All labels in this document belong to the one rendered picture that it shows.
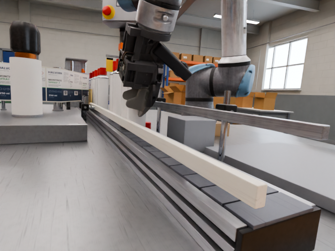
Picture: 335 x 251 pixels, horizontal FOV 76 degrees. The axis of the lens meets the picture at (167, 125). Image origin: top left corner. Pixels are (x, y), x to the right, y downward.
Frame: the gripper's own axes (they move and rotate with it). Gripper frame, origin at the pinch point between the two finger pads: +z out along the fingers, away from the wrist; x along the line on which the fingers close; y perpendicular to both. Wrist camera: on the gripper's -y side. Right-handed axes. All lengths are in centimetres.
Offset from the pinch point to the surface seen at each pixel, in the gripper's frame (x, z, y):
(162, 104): 3.8, -4.8, -2.7
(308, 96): -283, 139, -602
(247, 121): 26.0, -17.3, -2.7
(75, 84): -62, 28, 12
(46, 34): -809, 254, 58
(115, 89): -19.0, 5.0, 2.6
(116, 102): -16.7, 8.3, 2.3
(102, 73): -52, 15, 1
